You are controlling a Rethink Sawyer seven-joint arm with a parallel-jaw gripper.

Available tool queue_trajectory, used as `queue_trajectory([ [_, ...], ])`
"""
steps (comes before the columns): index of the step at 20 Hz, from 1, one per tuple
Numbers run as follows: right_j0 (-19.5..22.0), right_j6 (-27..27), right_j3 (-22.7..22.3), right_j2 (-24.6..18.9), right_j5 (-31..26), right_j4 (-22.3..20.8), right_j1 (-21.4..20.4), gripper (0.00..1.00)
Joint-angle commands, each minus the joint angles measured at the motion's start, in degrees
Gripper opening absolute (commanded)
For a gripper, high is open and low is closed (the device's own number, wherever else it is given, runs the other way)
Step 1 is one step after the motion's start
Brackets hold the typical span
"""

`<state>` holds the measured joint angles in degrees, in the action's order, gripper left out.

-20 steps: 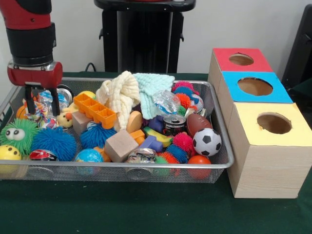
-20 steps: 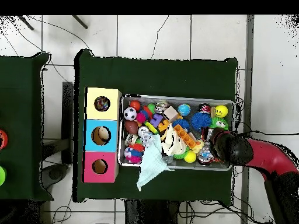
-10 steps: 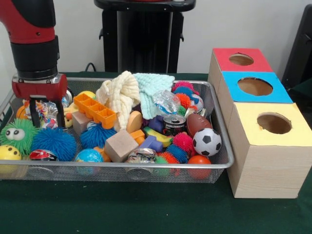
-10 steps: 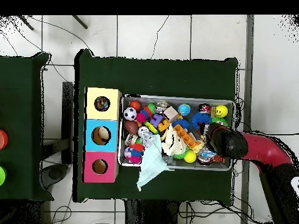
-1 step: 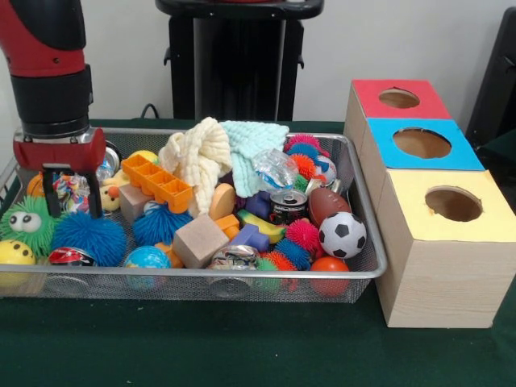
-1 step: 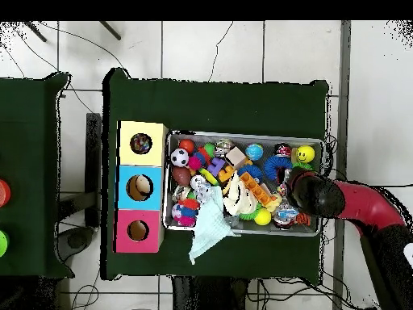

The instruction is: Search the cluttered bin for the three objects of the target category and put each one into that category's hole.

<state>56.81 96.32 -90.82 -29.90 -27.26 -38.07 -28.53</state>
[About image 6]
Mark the clear plastic bottle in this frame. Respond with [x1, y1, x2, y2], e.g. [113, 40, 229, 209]
[190, 174, 214, 204]

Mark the cream knitted cloth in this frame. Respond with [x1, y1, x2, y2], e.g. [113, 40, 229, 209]
[222, 174, 259, 216]

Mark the orange toy brick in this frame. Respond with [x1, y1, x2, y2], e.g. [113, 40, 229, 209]
[239, 171, 275, 207]

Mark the mint green cloth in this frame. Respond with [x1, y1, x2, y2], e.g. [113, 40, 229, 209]
[188, 185, 241, 266]

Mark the blue-label plastic bottle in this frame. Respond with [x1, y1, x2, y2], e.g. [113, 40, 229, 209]
[273, 198, 301, 231]

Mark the shallow mesh bin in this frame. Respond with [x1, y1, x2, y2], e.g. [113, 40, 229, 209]
[162, 129, 325, 237]

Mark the wooden box with three holes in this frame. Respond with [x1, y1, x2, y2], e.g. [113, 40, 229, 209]
[114, 120, 169, 254]

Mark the brown toy football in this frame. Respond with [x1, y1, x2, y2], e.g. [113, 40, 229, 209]
[171, 165, 192, 187]

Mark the black and white soccer ball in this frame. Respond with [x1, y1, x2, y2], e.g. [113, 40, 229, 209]
[169, 147, 190, 168]

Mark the plain wooden block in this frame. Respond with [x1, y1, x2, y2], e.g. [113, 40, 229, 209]
[224, 145, 248, 169]

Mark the dark green tablecloth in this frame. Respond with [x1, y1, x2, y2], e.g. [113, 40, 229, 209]
[0, 71, 75, 279]
[101, 67, 330, 281]

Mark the blue spiky ball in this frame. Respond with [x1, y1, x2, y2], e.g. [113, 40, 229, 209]
[263, 155, 293, 182]

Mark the yellow smiley ball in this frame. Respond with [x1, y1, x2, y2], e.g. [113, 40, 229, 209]
[295, 145, 316, 163]

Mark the black upright bar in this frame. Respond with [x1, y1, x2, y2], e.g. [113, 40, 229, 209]
[85, 112, 103, 228]

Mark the black tripod leg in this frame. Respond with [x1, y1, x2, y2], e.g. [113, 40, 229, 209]
[23, 21, 48, 43]
[98, 21, 123, 41]

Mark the thin black floor cable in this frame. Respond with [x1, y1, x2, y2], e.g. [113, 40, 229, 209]
[207, 21, 234, 82]

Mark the thick black floor cable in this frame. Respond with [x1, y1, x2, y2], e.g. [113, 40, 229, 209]
[325, 179, 413, 201]

